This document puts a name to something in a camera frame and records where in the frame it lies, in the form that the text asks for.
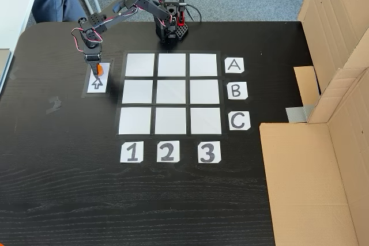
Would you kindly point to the round orange token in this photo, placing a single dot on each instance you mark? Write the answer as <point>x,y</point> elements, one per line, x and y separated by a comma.
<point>100,69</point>

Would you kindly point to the white nine-square grid sheet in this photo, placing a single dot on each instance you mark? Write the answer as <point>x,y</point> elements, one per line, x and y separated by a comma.
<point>170,92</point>

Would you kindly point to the white arrow paper sheet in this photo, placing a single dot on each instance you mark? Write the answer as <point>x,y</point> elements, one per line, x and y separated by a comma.
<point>98,86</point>

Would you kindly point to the clear tape scraps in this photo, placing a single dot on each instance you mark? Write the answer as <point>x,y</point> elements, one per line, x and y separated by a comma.
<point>54,105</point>

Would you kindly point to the white side table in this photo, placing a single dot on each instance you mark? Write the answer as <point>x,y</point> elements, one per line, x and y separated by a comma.
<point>17,4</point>

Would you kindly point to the number 1 paper sheet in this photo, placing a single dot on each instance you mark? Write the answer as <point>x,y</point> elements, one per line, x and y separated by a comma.
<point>131,152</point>

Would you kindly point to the red black bar clamp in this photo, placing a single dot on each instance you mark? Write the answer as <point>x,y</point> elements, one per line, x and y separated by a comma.
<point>181,19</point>

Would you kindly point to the number 2 paper sheet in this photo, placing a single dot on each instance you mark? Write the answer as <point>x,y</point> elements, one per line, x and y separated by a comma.
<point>167,151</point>

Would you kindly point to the letter A paper sheet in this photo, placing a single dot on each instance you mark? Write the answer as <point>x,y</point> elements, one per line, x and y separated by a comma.
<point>234,65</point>

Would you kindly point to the number 3 paper sheet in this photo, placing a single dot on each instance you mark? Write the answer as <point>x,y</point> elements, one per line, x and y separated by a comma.
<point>209,152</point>

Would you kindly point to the letter B paper sheet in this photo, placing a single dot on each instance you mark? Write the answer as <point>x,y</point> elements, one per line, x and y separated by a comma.
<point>237,90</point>

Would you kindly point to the letter C paper sheet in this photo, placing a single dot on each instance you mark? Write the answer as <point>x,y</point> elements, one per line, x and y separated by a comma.
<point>239,120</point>

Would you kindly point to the brown cardboard screen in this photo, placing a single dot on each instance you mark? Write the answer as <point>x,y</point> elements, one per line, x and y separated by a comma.
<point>331,12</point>
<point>302,185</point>

